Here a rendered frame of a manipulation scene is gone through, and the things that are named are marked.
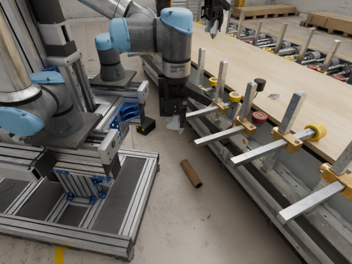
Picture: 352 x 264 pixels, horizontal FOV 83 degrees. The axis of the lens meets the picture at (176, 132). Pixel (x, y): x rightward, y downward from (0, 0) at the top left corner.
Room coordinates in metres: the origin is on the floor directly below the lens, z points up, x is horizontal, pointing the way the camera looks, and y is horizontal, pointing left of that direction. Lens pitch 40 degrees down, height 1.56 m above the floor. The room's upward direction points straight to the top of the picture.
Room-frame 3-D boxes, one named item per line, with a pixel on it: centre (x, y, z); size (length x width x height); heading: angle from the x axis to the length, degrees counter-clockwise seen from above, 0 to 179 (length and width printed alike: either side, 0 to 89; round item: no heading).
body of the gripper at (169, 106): (0.52, 0.01, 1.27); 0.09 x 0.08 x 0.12; 95
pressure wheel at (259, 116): (0.92, -0.48, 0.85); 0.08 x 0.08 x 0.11
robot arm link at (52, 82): (0.65, 0.46, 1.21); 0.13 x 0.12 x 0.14; 179
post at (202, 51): (1.38, -0.18, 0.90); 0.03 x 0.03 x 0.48; 25
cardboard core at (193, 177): (1.19, -0.14, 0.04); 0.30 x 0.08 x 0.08; 25
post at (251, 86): (0.92, -0.39, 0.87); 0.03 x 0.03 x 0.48; 25
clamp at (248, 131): (0.91, -0.40, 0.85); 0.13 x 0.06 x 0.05; 25
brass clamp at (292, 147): (0.68, -0.50, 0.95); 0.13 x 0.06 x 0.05; 25
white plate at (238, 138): (0.94, -0.35, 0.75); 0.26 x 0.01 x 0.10; 25
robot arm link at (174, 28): (0.52, 0.00, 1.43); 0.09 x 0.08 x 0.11; 89
